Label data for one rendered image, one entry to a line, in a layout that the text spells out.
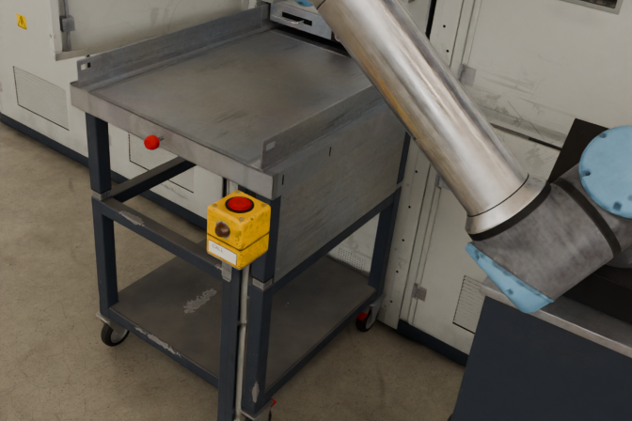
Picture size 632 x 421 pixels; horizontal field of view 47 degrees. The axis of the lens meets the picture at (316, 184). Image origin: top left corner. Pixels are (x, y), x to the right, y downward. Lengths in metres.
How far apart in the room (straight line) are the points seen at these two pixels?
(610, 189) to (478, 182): 0.19
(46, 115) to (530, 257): 2.46
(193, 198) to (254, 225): 1.49
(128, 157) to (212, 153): 1.39
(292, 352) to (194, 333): 0.28
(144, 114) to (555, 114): 0.97
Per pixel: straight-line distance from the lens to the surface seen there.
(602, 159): 1.16
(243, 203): 1.23
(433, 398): 2.22
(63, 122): 3.17
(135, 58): 1.90
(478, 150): 1.11
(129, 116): 1.69
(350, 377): 2.22
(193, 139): 1.56
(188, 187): 2.71
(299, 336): 2.06
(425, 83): 1.09
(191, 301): 2.16
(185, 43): 2.01
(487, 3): 1.83
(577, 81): 1.80
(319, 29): 2.16
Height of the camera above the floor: 1.57
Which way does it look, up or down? 31 degrees down
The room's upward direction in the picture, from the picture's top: 6 degrees clockwise
